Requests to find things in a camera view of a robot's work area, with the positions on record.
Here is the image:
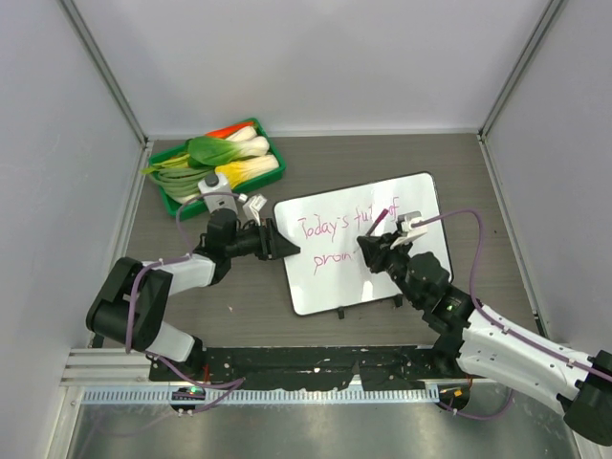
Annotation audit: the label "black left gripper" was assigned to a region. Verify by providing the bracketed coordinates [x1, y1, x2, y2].
[226, 218, 299, 261]

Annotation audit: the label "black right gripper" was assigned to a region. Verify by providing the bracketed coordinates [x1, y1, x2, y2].
[358, 230, 424, 308]

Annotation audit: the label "white marker purple cap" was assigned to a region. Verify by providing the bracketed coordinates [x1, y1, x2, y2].
[359, 208, 389, 237]

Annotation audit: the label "white whiteboard black frame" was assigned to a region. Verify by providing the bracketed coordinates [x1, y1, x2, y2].
[273, 171, 453, 317]

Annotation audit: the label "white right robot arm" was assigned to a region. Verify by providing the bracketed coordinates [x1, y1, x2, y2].
[357, 233, 611, 447]

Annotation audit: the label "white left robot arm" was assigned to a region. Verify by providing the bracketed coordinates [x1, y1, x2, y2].
[85, 208, 300, 382]

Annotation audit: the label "yellow white cabbage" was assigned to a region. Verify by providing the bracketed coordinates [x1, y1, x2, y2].
[214, 155, 279, 189]

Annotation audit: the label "white bottle grey cap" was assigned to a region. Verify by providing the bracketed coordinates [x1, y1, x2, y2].
[197, 172, 238, 214]

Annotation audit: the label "green plastic tray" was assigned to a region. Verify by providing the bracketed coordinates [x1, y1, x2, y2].
[141, 118, 286, 220]

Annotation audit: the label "green long beans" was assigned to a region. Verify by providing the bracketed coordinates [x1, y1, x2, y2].
[141, 166, 214, 204]

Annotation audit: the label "white bok choy stalk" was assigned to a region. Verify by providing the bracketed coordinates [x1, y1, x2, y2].
[226, 125, 258, 142]

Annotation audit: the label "green bok choy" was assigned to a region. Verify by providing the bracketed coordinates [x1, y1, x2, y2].
[186, 136, 270, 167]

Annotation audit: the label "orange carrot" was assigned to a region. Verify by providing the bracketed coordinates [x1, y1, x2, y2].
[206, 120, 254, 139]

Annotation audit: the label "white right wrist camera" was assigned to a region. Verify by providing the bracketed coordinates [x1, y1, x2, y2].
[391, 211, 427, 249]

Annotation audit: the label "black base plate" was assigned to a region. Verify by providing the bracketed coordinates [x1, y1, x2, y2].
[149, 346, 467, 392]

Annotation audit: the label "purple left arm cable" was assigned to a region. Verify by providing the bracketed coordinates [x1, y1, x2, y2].
[124, 191, 250, 415]

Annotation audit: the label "slotted grey cable duct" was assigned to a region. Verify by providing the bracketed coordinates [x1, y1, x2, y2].
[81, 384, 439, 405]

